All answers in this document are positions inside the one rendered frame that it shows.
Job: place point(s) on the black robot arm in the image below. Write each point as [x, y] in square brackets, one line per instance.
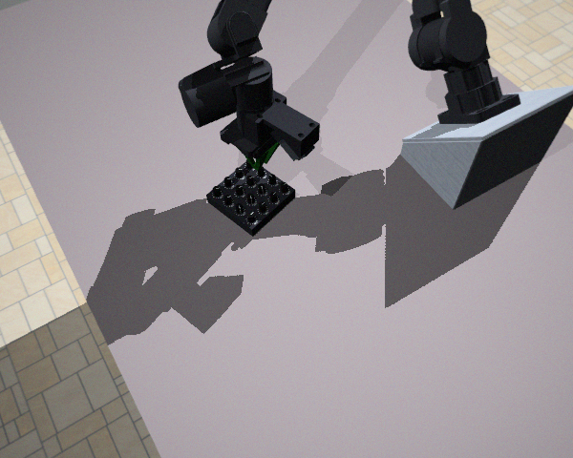
[436, 43]

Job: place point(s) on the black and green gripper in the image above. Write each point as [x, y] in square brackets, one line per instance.
[232, 133]

